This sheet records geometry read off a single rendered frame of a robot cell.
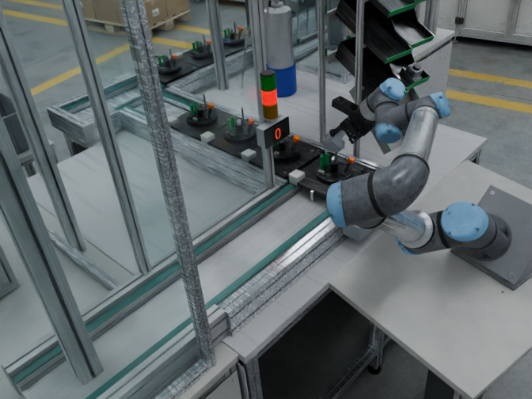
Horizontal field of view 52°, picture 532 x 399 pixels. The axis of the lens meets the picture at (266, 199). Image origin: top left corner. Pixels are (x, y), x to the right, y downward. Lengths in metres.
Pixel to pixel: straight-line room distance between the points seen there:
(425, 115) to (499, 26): 4.36
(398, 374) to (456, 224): 1.13
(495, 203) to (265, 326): 0.83
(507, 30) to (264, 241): 4.38
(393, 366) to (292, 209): 1.01
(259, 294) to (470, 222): 0.64
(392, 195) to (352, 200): 0.10
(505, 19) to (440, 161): 3.60
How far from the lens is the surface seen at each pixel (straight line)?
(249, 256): 1.80
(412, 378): 2.64
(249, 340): 1.64
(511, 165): 4.06
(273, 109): 1.82
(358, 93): 2.09
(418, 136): 1.47
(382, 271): 1.83
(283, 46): 2.80
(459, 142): 2.52
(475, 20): 5.92
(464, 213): 1.67
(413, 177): 1.33
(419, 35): 2.20
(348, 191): 1.34
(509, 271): 1.83
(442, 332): 1.68
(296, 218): 1.94
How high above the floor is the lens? 2.12
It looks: 36 degrees down
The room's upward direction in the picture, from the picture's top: 5 degrees counter-clockwise
